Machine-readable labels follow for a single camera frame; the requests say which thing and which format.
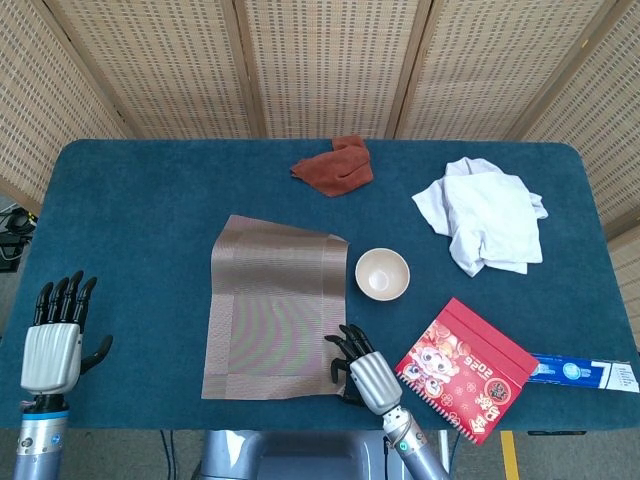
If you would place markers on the crumpled white cloth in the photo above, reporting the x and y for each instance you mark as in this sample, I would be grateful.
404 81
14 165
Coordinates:
490 215

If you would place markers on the woven wooden folding screen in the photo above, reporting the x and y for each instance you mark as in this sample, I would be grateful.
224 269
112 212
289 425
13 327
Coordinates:
330 65

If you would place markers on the grey blue robot torso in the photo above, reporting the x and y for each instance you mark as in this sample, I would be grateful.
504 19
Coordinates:
300 457

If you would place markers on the beige woven placemat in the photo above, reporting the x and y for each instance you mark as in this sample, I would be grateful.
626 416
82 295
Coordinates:
275 310

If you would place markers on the blue white toothpaste box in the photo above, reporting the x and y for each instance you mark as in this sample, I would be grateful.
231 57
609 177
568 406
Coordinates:
575 371

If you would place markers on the red spiral desk calendar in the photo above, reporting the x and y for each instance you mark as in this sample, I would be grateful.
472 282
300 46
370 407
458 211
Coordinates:
465 365

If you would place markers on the cream bowl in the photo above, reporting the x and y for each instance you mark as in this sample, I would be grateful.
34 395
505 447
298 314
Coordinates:
382 275

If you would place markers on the rust brown cloth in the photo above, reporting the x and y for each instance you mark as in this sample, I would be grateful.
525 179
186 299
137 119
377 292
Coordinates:
335 170

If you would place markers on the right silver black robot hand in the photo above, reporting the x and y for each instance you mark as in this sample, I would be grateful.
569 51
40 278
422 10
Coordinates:
375 380

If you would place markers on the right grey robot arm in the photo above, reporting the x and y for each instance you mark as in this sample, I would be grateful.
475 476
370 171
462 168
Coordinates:
415 450

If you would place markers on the blue plush table cover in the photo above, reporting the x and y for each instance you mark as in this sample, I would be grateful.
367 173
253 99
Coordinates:
150 225

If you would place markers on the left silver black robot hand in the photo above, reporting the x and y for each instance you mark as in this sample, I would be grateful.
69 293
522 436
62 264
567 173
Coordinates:
50 355

